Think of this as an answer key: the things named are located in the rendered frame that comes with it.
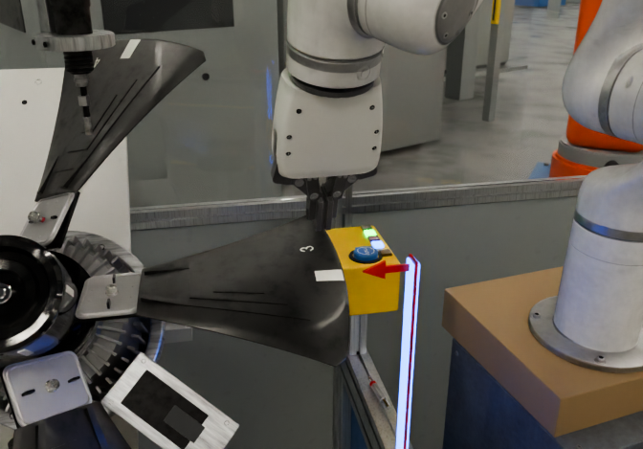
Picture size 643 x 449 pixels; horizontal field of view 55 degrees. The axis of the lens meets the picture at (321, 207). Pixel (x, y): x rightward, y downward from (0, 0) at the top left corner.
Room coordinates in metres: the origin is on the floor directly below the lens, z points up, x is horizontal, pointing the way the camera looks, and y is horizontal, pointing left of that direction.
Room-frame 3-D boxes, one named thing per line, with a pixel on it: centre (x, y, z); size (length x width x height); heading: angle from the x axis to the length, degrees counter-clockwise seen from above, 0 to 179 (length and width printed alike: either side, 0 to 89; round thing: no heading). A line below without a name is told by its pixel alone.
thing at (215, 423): (0.64, 0.19, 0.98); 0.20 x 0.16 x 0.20; 11
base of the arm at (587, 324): (0.80, -0.42, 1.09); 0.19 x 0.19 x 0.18
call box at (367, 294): (0.96, -0.06, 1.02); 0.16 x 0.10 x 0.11; 11
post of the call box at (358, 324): (0.96, -0.06, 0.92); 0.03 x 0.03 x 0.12; 11
